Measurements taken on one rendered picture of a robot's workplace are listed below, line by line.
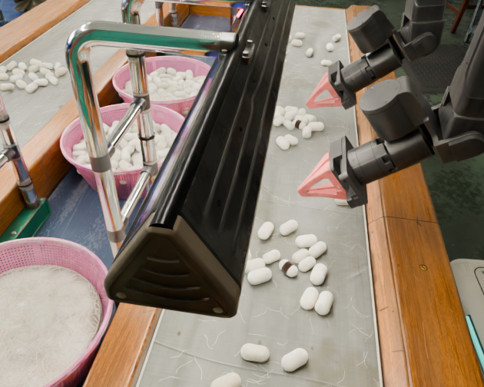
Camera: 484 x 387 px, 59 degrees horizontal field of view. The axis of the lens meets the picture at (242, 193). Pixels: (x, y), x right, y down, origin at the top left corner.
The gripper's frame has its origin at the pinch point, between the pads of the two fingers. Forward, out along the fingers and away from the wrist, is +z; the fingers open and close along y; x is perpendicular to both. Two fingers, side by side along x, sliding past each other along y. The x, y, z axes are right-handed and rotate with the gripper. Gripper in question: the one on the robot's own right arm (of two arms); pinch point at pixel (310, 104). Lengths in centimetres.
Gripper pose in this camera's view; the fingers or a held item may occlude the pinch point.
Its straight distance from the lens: 95.8
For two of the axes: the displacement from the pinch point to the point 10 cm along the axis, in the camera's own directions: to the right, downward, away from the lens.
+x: 6.2, 6.5, 4.3
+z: -7.7, 4.0, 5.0
